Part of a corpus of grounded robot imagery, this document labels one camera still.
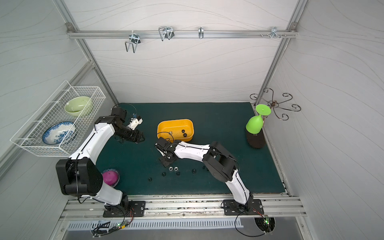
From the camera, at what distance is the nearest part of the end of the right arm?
663 mm

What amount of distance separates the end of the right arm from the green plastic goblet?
1.38 feet

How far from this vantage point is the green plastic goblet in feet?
2.44
